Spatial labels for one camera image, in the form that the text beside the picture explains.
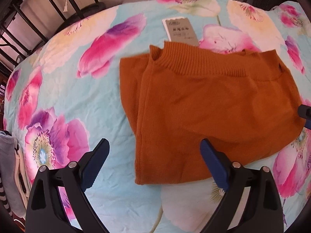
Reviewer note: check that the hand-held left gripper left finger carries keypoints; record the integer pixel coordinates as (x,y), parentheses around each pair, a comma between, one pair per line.
(93,165)

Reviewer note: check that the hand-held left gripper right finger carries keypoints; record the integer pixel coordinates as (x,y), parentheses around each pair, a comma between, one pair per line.
(215,165)

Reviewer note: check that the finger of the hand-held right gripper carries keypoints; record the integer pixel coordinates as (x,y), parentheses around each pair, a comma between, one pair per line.
(305,112)

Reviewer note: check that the orange knitted cardigan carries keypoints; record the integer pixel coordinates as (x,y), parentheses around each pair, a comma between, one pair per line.
(206,114)

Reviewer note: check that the stack of folded clothes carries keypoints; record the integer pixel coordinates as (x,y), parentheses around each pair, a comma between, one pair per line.
(9,165)

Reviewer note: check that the floral printed blanket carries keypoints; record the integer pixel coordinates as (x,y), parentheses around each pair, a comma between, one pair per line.
(97,102)

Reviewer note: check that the white folded garment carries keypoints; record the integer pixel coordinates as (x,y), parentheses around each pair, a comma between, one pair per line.
(20,172)

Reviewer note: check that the striped folded garment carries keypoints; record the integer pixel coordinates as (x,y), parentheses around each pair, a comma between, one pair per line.
(3,194)

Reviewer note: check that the grey paper hang tag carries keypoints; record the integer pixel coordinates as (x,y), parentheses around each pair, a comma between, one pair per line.
(181,30)

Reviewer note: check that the black metal bed frame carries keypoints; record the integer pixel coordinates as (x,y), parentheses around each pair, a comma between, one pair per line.
(23,17)

